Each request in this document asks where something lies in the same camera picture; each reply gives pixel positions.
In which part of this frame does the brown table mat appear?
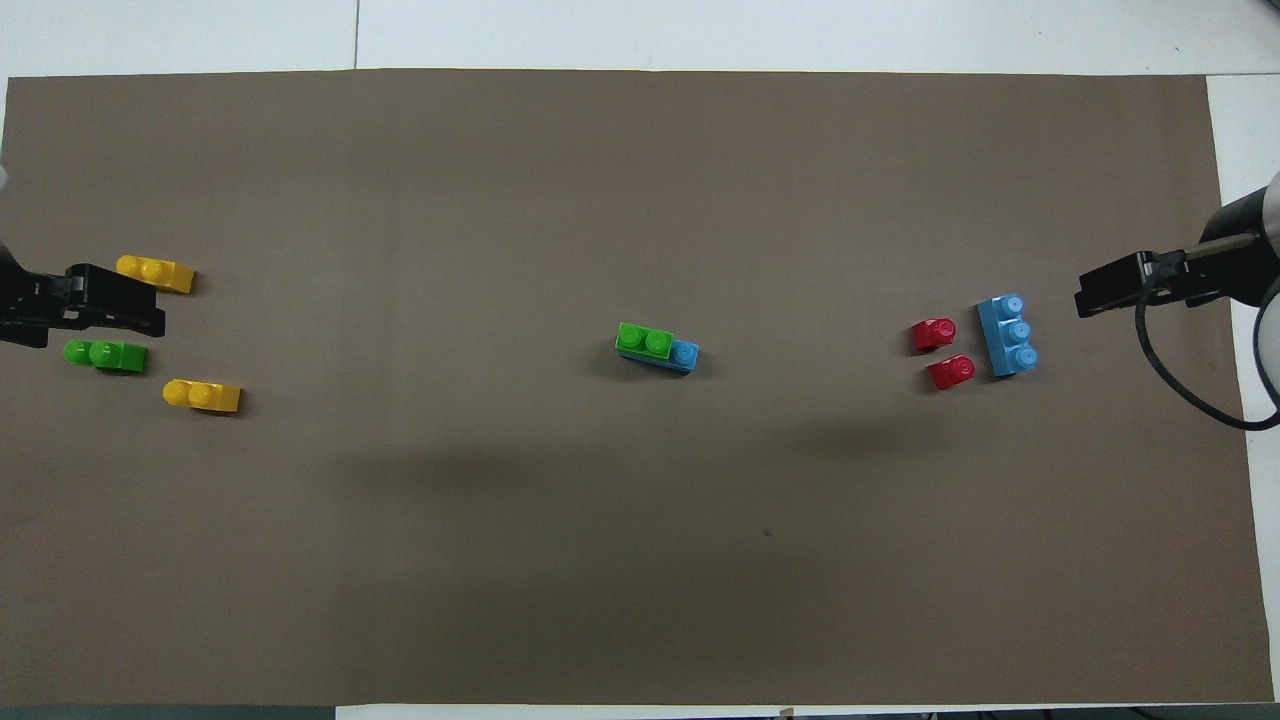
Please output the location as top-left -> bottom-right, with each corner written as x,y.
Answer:
0,68 -> 1276,709

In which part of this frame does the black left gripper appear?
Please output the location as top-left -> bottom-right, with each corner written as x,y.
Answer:
0,240 -> 167,349

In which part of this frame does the blue three-stud toy brick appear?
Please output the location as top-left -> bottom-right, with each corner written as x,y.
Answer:
620,338 -> 701,376
975,293 -> 1041,379

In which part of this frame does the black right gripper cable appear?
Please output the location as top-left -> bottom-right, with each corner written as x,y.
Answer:
1134,280 -> 1280,432

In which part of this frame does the green two-stud toy brick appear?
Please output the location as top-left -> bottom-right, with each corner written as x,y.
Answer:
63,339 -> 149,375
615,322 -> 675,360

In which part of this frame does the yellow two-stud toy brick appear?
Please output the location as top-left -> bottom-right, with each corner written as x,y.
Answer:
163,378 -> 243,414
115,254 -> 196,295

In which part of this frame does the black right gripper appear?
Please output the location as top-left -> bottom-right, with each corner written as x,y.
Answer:
1074,184 -> 1271,320

